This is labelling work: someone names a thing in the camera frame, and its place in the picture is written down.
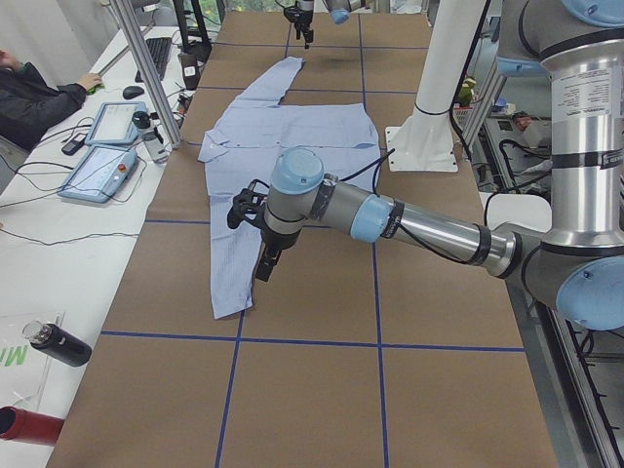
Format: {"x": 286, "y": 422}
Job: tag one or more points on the blue striped button shirt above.
{"x": 244, "y": 144}

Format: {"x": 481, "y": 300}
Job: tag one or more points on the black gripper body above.
{"x": 275, "y": 239}
{"x": 304, "y": 16}

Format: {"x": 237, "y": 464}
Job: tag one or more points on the black computer keyboard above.
{"x": 160, "y": 50}

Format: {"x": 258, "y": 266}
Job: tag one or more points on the black computer mouse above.
{"x": 131, "y": 92}

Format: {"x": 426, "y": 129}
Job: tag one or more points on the black thermos bottle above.
{"x": 57, "y": 343}

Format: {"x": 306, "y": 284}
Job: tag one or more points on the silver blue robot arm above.
{"x": 576, "y": 267}
{"x": 339, "y": 10}

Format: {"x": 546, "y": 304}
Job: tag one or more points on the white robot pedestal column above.
{"x": 424, "y": 142}

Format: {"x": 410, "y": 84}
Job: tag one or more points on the lower blue teach pendant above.
{"x": 99, "y": 174}

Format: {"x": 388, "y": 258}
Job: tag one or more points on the black mobile phone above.
{"x": 73, "y": 145}

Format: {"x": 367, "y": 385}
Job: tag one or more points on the brown table cover mat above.
{"x": 353, "y": 355}

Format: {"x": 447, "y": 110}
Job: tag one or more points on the clear water bottle black cap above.
{"x": 148, "y": 134}

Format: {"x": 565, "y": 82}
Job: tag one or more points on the red cylinder bottle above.
{"x": 24, "y": 426}

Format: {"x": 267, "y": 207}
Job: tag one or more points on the grey aluminium frame post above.
{"x": 125, "y": 14}

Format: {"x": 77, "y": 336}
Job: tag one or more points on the black monitor stand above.
{"x": 194, "y": 39}

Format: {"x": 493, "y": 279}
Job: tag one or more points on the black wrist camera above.
{"x": 248, "y": 206}

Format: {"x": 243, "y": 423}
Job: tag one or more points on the green plastic toy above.
{"x": 96, "y": 88}

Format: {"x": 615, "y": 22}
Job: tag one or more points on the person in dark jacket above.
{"x": 29, "y": 107}

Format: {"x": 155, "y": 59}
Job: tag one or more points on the dark tumbler with label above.
{"x": 190, "y": 70}

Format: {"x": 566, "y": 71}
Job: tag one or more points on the blue teach pendant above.
{"x": 113, "y": 124}
{"x": 99, "y": 174}

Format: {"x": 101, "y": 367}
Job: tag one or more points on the upper blue teach pendant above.
{"x": 113, "y": 124}

